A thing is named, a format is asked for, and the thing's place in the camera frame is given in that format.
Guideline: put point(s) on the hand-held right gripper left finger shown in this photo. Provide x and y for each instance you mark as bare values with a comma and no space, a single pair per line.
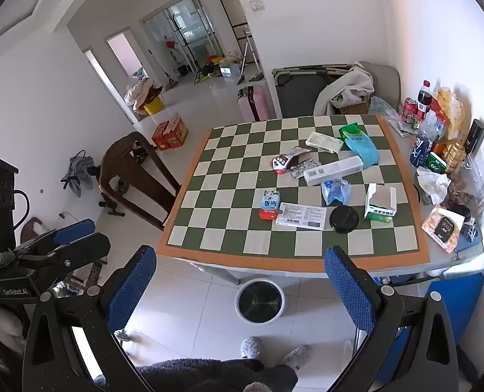
131,286

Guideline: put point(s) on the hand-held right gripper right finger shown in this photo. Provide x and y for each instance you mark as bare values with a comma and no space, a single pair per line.
348,290

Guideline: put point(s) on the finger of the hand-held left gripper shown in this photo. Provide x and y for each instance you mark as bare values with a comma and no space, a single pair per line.
82,251
76,228

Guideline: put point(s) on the white bin with black bag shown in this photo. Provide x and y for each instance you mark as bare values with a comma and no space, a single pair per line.
260,300

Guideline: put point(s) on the small blue packet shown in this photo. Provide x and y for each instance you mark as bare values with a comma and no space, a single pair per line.
269,200

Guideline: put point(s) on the long white box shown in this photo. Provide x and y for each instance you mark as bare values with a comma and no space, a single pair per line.
333,170

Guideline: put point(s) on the red white snack wrapper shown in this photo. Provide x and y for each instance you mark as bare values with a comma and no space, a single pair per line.
282,162

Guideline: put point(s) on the green blue packet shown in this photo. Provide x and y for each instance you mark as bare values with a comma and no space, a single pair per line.
362,147

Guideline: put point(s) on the person's left forearm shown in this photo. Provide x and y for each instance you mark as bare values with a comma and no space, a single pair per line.
5,324

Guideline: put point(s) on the grey bag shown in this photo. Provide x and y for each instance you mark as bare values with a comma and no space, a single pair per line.
78,173

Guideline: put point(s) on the black round lid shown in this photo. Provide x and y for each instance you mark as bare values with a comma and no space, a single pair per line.
343,219

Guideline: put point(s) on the white green carton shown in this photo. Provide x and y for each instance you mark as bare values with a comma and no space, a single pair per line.
378,208

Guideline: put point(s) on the white printed leaflet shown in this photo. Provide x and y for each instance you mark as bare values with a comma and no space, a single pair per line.
301,215

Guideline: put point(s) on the dark wooden chair leg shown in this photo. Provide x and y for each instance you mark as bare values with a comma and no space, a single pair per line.
121,151

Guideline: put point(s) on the blue plastic wrapper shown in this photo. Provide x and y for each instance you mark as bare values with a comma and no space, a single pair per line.
335,192

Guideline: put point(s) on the small red box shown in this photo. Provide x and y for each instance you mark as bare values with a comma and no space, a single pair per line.
268,214

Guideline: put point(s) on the blue chair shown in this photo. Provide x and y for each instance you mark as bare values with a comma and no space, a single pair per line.
458,294

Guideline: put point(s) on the person's legs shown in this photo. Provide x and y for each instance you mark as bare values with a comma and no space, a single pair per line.
197,375

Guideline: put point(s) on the orange wet wipes pack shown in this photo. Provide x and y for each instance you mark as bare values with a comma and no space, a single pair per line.
441,228

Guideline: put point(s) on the silver blister pack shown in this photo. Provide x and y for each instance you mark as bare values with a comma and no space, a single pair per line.
305,167

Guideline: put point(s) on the green checkered table mat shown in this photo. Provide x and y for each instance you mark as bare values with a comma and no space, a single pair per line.
225,196

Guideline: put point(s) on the red cardboard box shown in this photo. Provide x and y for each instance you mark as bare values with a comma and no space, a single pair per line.
172,134

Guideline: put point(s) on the crumpled white tissue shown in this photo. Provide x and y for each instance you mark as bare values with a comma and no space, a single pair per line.
431,181

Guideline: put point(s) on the yellow bucket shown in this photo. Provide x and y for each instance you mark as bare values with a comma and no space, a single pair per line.
152,107

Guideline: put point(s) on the pile of clothes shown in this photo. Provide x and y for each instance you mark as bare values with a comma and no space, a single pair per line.
138,92

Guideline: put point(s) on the blue label drink bottle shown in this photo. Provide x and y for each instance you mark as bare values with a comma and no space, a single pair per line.
421,147

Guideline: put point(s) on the stack of papers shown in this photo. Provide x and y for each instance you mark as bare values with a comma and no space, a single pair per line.
401,124

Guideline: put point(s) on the brown cardboard box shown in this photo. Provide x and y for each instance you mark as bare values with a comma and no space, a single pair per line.
350,108

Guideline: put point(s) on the red drink can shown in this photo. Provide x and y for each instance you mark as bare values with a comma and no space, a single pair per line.
409,109

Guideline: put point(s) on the black box device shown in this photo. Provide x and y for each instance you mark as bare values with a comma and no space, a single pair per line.
476,134

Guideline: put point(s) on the dark grey folding bed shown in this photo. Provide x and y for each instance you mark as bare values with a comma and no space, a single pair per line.
299,90

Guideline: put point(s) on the white cloth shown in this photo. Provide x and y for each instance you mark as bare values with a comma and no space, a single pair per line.
352,83

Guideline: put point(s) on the cola bottle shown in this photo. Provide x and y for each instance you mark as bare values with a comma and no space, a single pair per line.
423,98

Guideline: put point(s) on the yellow snack bag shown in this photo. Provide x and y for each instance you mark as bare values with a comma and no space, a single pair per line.
450,110

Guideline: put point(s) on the pink suitcase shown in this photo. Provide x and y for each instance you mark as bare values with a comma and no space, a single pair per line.
252,104

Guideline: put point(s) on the black coat rack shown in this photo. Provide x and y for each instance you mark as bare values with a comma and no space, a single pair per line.
183,41

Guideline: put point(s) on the sliding glass door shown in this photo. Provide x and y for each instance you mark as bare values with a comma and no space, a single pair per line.
184,28

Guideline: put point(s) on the metal ladder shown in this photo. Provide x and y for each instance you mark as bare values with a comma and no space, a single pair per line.
250,53

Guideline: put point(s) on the white wall switch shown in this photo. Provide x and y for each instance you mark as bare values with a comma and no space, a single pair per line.
257,5

